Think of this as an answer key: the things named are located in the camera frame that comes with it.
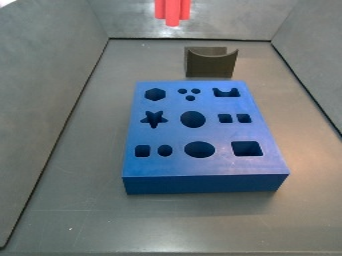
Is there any red three prong peg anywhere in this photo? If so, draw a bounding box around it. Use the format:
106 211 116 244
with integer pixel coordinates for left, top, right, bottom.
154 0 191 27

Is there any blue shape sorter block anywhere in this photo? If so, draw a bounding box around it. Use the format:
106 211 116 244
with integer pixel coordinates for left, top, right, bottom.
122 81 290 194

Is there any dark curved holder block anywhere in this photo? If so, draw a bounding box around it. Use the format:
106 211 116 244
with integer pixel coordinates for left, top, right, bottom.
184 46 239 78

